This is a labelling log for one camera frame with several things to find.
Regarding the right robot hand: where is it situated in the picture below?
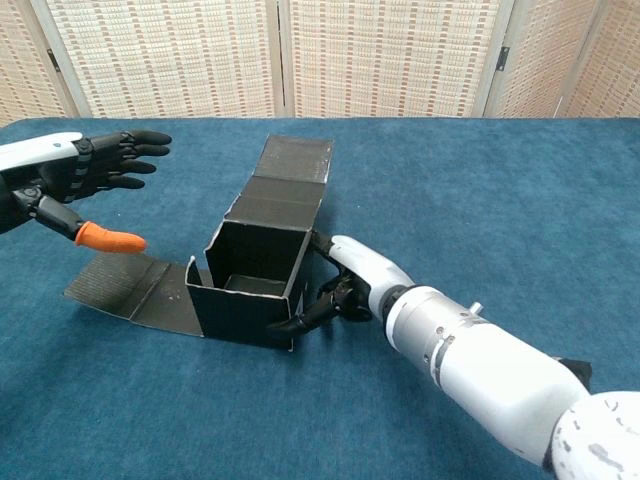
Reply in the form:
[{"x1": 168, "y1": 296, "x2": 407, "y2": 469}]
[{"x1": 267, "y1": 233, "x2": 416, "y2": 336}]

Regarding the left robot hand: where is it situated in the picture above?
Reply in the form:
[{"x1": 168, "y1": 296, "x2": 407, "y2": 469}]
[{"x1": 0, "y1": 128, "x2": 174, "y2": 254}]

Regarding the black cardboard box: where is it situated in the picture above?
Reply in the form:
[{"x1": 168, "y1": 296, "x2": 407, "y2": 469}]
[{"x1": 63, "y1": 133, "x2": 335, "y2": 354}]

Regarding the blue cloth-covered table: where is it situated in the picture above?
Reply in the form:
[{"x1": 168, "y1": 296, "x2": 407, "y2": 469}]
[{"x1": 0, "y1": 116, "x2": 640, "y2": 480}]

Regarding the orange thumb finger cot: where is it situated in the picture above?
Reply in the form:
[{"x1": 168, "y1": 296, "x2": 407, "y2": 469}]
[{"x1": 73, "y1": 220, "x2": 148, "y2": 254}]

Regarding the woven folding screen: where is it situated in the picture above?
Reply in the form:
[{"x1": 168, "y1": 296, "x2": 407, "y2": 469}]
[{"x1": 0, "y1": 0, "x2": 640, "y2": 121}]

